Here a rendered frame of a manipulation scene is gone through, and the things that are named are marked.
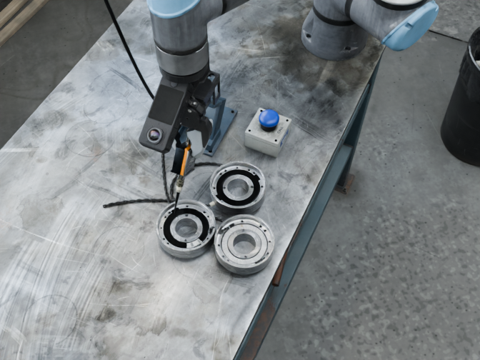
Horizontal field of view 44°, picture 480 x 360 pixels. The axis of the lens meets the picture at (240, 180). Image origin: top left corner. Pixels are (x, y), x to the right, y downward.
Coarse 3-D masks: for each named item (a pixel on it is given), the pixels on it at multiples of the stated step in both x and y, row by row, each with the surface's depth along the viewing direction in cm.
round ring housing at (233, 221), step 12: (240, 216) 105; (252, 216) 105; (228, 228) 106; (264, 228) 105; (216, 240) 104; (240, 240) 106; (252, 240) 105; (216, 252) 101; (252, 252) 102; (228, 264) 100; (240, 264) 101; (252, 264) 101; (264, 264) 101
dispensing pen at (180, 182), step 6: (186, 132) 100; (186, 138) 100; (180, 144) 101; (186, 144) 101; (180, 150) 99; (174, 156) 100; (180, 156) 100; (174, 162) 100; (180, 162) 100; (174, 168) 101; (180, 168) 100; (180, 174) 101; (180, 180) 103; (180, 186) 103; (174, 210) 106
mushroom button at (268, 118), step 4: (264, 112) 114; (268, 112) 114; (272, 112) 114; (260, 116) 114; (264, 116) 114; (268, 116) 114; (272, 116) 114; (276, 116) 114; (260, 120) 114; (264, 120) 113; (268, 120) 113; (272, 120) 113; (276, 120) 113; (264, 124) 113; (268, 124) 113; (272, 124) 113; (276, 124) 114
